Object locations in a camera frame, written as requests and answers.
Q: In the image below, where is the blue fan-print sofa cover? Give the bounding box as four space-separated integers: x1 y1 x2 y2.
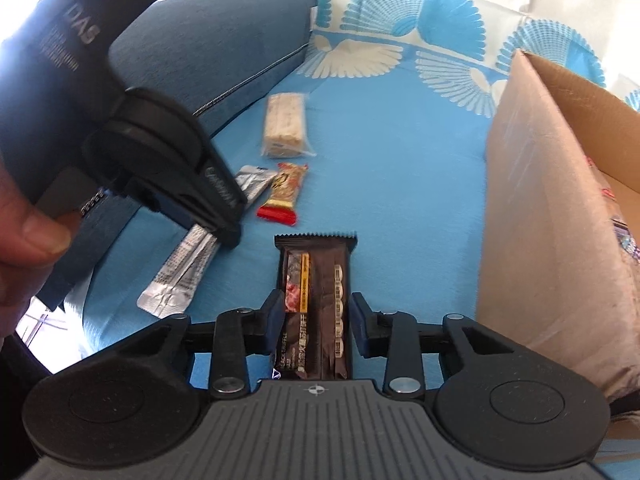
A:
80 0 640 480

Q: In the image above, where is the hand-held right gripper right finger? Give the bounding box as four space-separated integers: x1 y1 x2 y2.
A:
350 291 522 400

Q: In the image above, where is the dark chocolate bar packet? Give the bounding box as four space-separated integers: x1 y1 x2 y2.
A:
272 231 360 382

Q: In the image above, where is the silver foil packet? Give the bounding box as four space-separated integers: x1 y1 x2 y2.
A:
137 165 279 319

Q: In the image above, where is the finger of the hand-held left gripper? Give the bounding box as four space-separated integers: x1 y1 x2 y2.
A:
149 194 244 249
175 130 247 233

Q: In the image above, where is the brown cardboard box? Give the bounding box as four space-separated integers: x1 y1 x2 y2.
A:
475 49 640 407

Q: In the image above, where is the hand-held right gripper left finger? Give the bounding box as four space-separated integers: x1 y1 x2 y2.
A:
125 289 286 400

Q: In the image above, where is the person's left hand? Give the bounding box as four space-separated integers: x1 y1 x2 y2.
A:
0 170 72 342

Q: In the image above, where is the brown red-ended snack bar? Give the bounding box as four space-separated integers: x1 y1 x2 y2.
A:
256 162 310 225

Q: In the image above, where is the clear beige cracker packet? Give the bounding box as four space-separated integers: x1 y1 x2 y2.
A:
260 91 317 159

